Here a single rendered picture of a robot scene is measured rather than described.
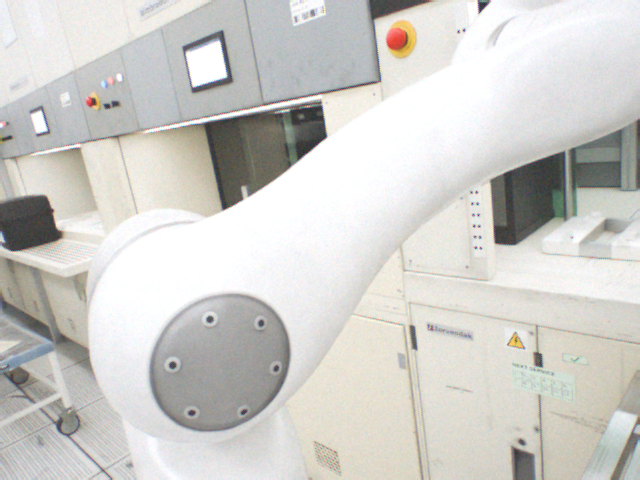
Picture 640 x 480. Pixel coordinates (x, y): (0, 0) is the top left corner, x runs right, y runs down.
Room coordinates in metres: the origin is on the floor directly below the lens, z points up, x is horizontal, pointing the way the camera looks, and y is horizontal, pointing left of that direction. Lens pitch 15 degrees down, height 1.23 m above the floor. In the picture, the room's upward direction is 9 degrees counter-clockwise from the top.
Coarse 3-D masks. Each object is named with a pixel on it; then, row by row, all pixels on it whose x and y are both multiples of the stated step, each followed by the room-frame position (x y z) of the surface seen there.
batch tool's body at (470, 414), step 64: (384, 0) 1.00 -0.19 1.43; (448, 0) 0.92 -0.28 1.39; (384, 64) 1.02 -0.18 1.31; (448, 64) 0.92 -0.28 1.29; (512, 192) 1.09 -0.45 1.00; (576, 192) 1.23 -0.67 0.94; (448, 256) 0.95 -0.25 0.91; (512, 256) 1.02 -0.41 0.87; (576, 256) 0.95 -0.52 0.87; (448, 320) 0.95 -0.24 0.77; (512, 320) 0.85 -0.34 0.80; (576, 320) 0.77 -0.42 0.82; (448, 384) 0.97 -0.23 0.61; (576, 384) 0.77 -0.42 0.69; (448, 448) 0.98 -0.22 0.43; (512, 448) 0.86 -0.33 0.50; (576, 448) 0.77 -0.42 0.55
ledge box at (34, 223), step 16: (0, 208) 2.50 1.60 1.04; (16, 208) 2.54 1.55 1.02; (32, 208) 2.58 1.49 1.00; (48, 208) 2.63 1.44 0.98; (0, 224) 2.49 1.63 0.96; (16, 224) 2.52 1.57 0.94; (32, 224) 2.57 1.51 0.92; (48, 224) 2.62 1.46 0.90; (0, 240) 2.61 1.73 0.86; (16, 240) 2.51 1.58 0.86; (32, 240) 2.56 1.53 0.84; (48, 240) 2.61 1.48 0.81
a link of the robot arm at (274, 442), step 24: (144, 216) 0.35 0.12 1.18; (168, 216) 0.33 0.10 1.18; (192, 216) 0.33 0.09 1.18; (120, 240) 0.31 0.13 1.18; (96, 264) 0.31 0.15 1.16; (264, 432) 0.31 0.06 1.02; (288, 432) 0.32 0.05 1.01; (144, 456) 0.30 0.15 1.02; (168, 456) 0.29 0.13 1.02; (192, 456) 0.29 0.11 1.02; (216, 456) 0.29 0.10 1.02; (240, 456) 0.29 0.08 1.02; (264, 456) 0.29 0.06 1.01; (288, 456) 0.30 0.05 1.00
